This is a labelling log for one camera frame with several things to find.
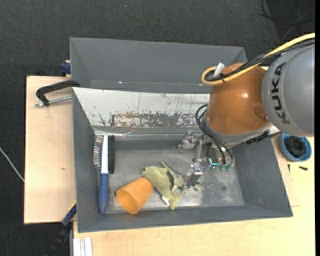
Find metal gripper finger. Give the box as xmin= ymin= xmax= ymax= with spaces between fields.
xmin=184 ymin=163 xmax=204 ymax=189
xmin=177 ymin=130 xmax=201 ymax=151

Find yellow-green plush toy animal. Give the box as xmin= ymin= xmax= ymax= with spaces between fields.
xmin=141 ymin=165 xmax=184 ymax=211

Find orange plastic cup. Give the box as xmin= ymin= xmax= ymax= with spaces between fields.
xmin=115 ymin=177 xmax=155 ymax=215

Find blue round container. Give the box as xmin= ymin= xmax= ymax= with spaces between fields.
xmin=279 ymin=132 xmax=313 ymax=162

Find grey metal bin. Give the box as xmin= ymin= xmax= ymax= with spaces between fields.
xmin=68 ymin=36 xmax=294 ymax=233

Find blue and white handled brush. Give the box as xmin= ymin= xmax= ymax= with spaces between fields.
xmin=97 ymin=134 xmax=116 ymax=215

